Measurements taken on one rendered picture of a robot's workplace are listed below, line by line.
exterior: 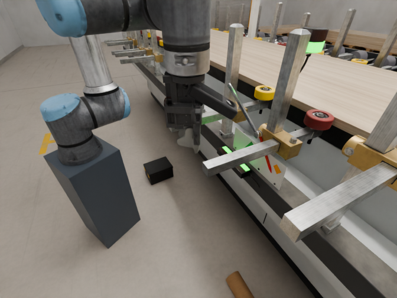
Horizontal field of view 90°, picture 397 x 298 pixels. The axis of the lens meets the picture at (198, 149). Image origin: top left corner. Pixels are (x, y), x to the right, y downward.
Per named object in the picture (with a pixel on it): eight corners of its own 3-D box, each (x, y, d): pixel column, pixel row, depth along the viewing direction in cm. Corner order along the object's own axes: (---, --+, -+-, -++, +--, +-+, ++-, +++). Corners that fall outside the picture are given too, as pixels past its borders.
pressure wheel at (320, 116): (310, 152, 65) (324, 122, 58) (291, 140, 71) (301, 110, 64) (326, 146, 68) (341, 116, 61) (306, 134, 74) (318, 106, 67)
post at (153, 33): (157, 82, 163) (148, 11, 134) (156, 81, 166) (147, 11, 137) (161, 81, 164) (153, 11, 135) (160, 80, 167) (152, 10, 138)
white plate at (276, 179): (277, 190, 65) (286, 168, 59) (232, 147, 83) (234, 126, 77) (279, 190, 65) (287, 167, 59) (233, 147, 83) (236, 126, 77)
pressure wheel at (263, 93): (270, 119, 83) (276, 91, 76) (250, 116, 85) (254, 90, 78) (269, 110, 89) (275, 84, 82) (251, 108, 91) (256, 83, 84)
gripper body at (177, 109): (171, 115, 52) (166, 67, 45) (204, 115, 52) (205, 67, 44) (166, 130, 46) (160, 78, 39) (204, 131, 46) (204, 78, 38)
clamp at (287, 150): (285, 160, 58) (290, 146, 55) (255, 137, 68) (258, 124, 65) (299, 155, 60) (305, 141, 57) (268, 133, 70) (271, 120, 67)
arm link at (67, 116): (51, 135, 91) (31, 98, 80) (89, 122, 100) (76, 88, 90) (60, 149, 82) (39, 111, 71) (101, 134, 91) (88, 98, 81)
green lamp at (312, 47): (310, 53, 48) (313, 43, 46) (290, 49, 52) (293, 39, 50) (326, 51, 50) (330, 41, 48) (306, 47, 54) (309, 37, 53)
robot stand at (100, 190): (108, 249, 119) (68, 178, 83) (85, 226, 131) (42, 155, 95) (140, 219, 135) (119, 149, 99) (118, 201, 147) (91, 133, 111)
